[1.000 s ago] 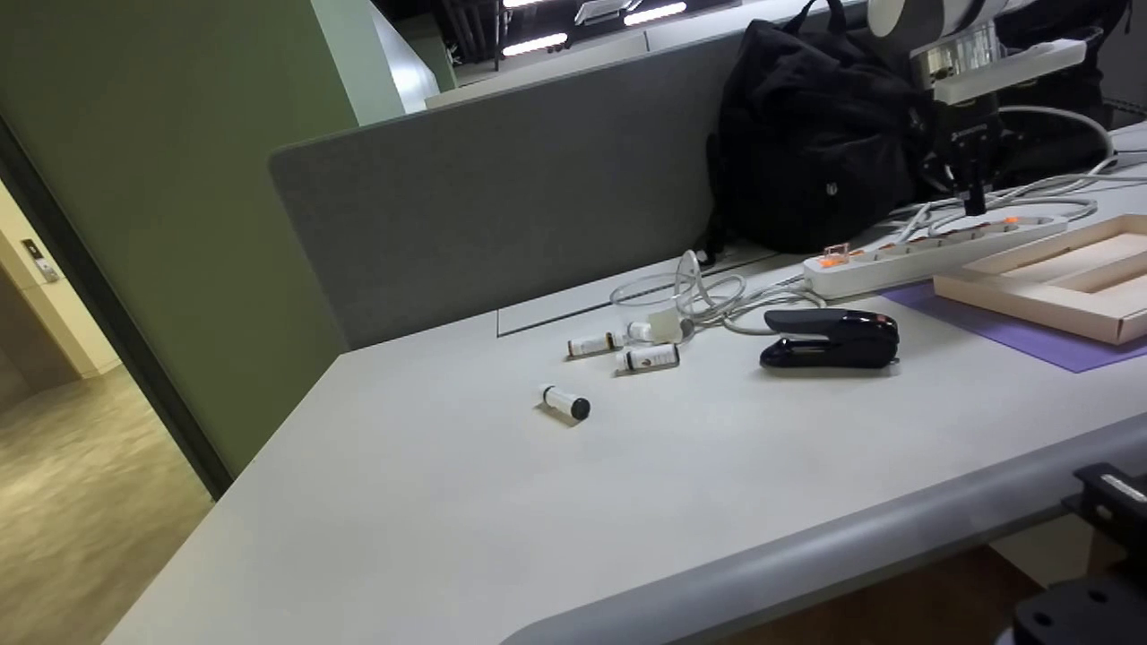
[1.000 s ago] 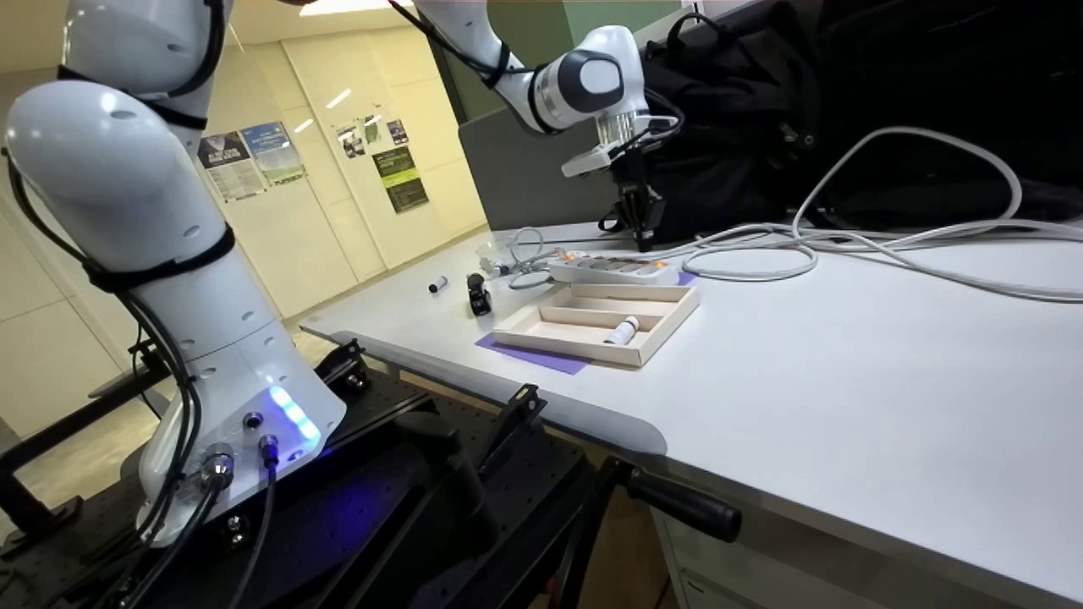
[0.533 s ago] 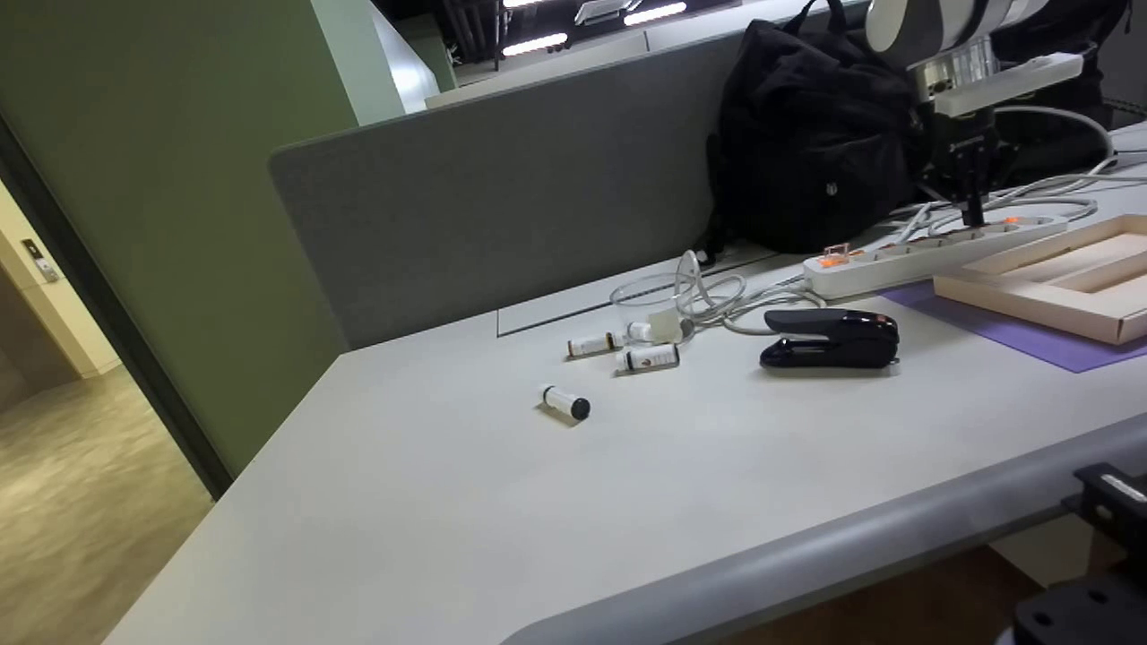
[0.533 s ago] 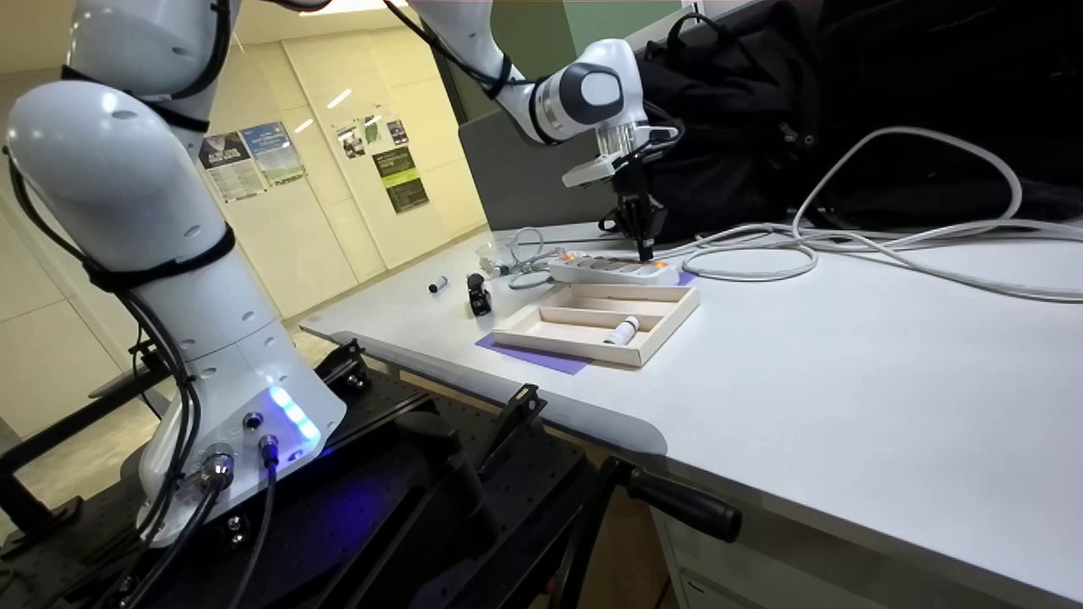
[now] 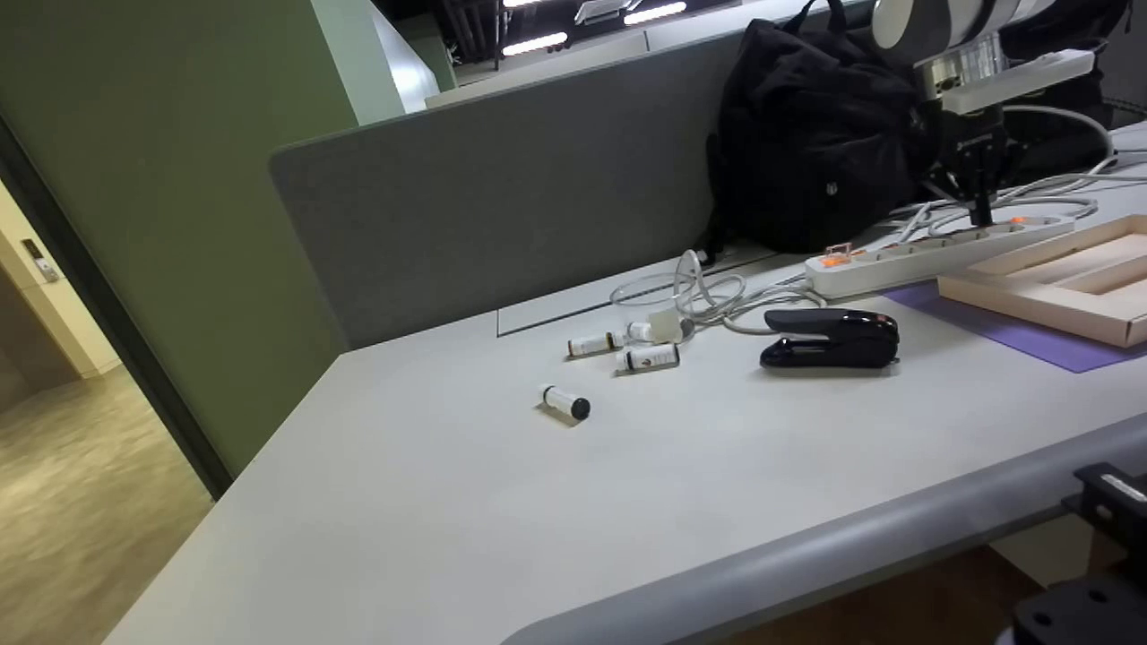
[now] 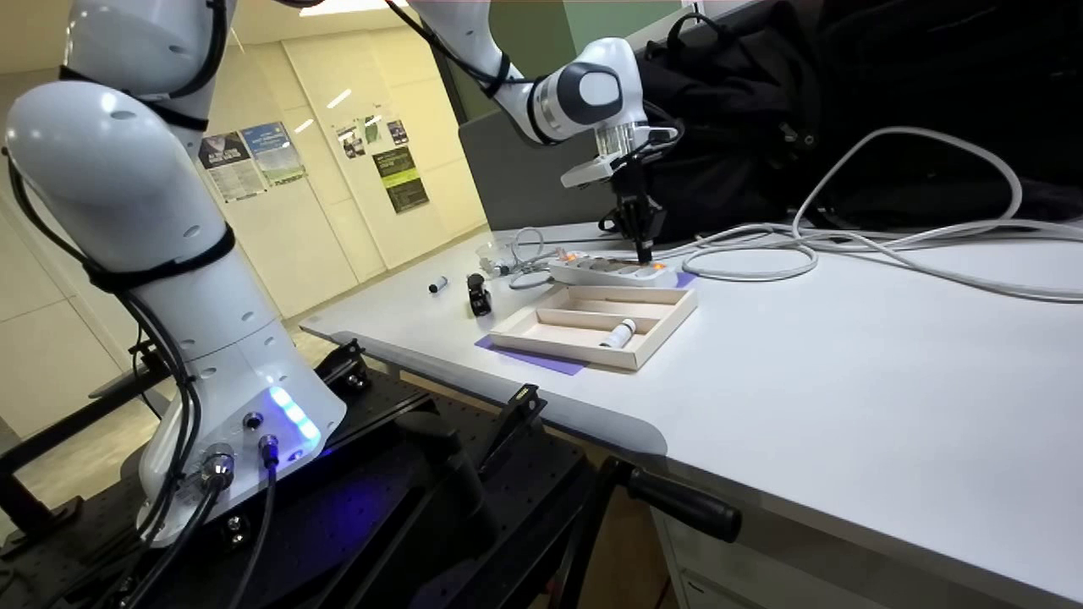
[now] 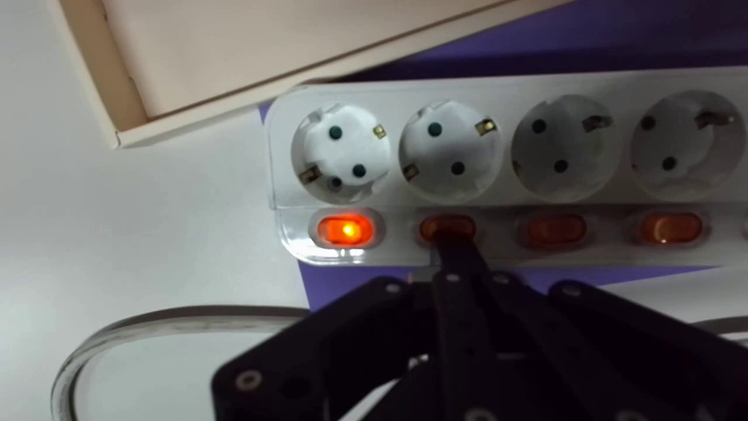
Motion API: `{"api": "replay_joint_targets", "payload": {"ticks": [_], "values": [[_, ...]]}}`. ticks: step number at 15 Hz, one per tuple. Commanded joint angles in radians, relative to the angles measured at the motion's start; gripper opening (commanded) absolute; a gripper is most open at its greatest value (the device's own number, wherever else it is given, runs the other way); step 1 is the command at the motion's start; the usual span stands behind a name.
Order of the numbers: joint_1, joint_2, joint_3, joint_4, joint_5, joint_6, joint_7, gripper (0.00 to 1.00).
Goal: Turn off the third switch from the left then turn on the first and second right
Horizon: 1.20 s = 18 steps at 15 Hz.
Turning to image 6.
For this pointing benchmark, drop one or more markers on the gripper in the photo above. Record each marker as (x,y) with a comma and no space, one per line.
(634,203)

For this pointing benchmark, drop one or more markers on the white power strip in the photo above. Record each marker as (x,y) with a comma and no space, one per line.
(609,271)

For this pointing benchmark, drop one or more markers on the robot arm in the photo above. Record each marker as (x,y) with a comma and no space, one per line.
(127,194)

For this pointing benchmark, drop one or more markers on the grey partition panel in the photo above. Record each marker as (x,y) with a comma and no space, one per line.
(516,182)

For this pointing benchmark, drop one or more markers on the small white bottle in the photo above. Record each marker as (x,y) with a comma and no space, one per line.
(619,332)

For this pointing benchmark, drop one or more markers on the wooden divided tray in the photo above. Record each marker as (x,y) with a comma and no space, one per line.
(651,334)

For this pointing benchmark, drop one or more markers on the clear plastic cup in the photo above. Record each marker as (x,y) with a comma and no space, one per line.
(491,254)

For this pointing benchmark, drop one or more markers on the small black clip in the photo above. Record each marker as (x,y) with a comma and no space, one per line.
(480,298)

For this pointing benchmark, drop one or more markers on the purple paper sheet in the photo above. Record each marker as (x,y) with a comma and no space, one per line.
(541,359)

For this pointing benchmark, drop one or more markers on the grey marker with black cap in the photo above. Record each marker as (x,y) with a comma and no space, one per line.
(437,285)

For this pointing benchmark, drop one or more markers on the black backpack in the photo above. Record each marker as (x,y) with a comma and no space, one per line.
(846,101)

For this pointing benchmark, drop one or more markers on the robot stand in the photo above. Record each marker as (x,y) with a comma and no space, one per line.
(406,507)

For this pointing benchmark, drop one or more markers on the dark wall poster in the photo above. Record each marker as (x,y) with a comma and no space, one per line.
(400,179)

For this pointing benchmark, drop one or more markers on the group of small wall notices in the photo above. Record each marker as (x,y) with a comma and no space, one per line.
(372,135)

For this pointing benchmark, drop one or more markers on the row of wall posters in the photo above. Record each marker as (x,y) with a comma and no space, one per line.
(250,161)

